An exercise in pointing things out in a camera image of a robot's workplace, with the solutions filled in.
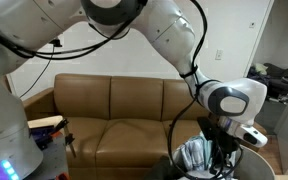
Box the red clamp handle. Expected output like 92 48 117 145
55 172 70 180

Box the pale green cloth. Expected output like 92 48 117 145
254 63 269 76

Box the white light switch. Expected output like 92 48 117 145
215 49 224 61

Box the plaid light blue shirt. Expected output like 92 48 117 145
179 134 207 172

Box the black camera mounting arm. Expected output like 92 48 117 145
48 38 64 48

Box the brown leather couch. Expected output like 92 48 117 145
22 73 268 180

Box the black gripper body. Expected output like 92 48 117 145
215 131 242 169

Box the light wooden board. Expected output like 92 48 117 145
27 114 64 129

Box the black orange bar clamp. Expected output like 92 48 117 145
45 118 78 159

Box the teal cloth with yellow tag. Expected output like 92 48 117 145
201 133 216 168

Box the dark grey couch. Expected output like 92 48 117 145
247 62 288 101

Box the grey laundry basket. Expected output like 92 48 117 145
168 143 277 180

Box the dark blue clothes pile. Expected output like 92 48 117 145
247 66 271 84

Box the purple plastic object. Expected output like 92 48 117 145
29 126 57 149

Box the black hanging camera cable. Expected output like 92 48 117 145
18 46 56 99

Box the black cable strap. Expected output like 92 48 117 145
178 64 200 80

